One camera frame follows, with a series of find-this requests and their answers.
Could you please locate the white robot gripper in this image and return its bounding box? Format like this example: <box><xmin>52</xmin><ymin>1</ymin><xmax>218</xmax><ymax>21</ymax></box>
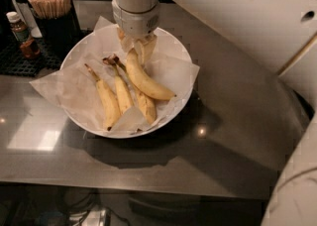
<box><xmin>112</xmin><ymin>0</ymin><xmax>159</xmax><ymax>65</ymax></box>

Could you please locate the yellow banana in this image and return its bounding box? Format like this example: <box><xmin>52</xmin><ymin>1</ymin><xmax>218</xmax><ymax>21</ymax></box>
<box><xmin>112</xmin><ymin>64</ymin><xmax>134</xmax><ymax>114</ymax></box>
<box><xmin>85</xmin><ymin>63</ymin><xmax>121</xmax><ymax>131</ymax></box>
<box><xmin>126</xmin><ymin>49</ymin><xmax>175</xmax><ymax>100</ymax></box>
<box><xmin>102</xmin><ymin>55</ymin><xmax>157</xmax><ymax>124</ymax></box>

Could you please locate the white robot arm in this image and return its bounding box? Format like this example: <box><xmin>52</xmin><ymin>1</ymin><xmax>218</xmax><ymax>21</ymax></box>
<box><xmin>113</xmin><ymin>0</ymin><xmax>317</xmax><ymax>226</ymax></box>

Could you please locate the white bowl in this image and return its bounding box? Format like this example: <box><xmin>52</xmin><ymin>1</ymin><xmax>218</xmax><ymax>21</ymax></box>
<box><xmin>58</xmin><ymin>25</ymin><xmax>195</xmax><ymax>139</ymax></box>

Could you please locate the white parchment paper liner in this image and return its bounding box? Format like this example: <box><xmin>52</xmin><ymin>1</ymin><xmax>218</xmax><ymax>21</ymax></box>
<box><xmin>29</xmin><ymin>16</ymin><xmax>201</xmax><ymax>135</ymax></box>

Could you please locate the black rubber grid mat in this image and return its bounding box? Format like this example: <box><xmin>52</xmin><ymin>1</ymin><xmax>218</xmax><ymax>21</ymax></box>
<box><xmin>0</xmin><ymin>36</ymin><xmax>61</xmax><ymax>77</ymax></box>

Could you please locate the black cup of wooden stirrers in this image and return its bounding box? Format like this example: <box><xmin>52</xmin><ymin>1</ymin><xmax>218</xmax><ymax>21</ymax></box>
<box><xmin>28</xmin><ymin>0</ymin><xmax>82</xmax><ymax>59</ymax></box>

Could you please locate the small brown round jar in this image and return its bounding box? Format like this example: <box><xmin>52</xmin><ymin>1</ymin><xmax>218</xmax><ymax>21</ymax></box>
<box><xmin>20</xmin><ymin>39</ymin><xmax>41</xmax><ymax>59</ymax></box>

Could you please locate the small brown sauce bottle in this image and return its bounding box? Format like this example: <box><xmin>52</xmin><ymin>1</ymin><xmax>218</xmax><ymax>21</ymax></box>
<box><xmin>6</xmin><ymin>11</ymin><xmax>30</xmax><ymax>43</ymax></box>

